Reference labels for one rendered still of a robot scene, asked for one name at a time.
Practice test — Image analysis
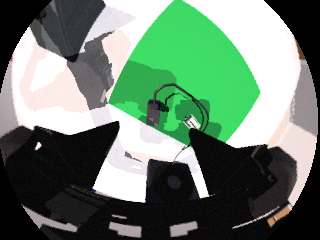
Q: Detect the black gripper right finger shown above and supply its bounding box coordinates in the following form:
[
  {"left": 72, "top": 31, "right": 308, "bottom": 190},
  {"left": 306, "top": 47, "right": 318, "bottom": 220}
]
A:
[{"left": 188, "top": 127, "right": 268, "bottom": 196}]

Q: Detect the black cooling fan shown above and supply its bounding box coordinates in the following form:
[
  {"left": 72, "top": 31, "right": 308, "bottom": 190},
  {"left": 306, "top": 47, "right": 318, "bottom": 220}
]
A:
[{"left": 145, "top": 159, "right": 201, "bottom": 203}]

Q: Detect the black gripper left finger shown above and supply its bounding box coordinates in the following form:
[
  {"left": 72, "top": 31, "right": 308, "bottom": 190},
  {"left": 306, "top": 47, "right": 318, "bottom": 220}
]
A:
[{"left": 32, "top": 121, "right": 120, "bottom": 191}]

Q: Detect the green circuit board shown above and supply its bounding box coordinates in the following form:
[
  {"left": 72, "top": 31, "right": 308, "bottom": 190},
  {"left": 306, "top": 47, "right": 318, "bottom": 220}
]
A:
[{"left": 108, "top": 0, "right": 260, "bottom": 147}]

